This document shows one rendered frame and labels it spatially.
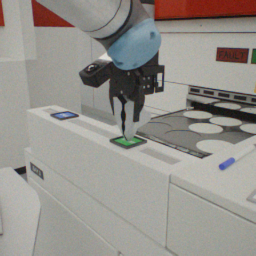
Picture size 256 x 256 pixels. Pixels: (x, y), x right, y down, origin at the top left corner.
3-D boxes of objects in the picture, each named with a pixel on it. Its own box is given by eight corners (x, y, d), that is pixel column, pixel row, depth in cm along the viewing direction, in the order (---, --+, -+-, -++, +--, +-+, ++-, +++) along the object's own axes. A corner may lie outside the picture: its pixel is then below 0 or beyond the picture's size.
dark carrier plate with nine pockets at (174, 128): (194, 110, 112) (194, 108, 112) (289, 131, 88) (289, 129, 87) (125, 128, 91) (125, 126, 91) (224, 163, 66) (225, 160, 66)
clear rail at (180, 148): (122, 128, 92) (121, 124, 91) (230, 168, 65) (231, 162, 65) (118, 129, 91) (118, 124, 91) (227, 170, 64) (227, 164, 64)
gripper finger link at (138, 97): (144, 123, 56) (146, 76, 53) (139, 124, 55) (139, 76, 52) (128, 118, 59) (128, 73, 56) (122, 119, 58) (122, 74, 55)
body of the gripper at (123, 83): (164, 95, 58) (167, 31, 55) (132, 102, 53) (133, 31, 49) (138, 90, 64) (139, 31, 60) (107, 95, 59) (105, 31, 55)
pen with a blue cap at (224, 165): (254, 141, 57) (218, 163, 47) (259, 142, 56) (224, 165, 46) (253, 146, 57) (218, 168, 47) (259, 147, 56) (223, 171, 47)
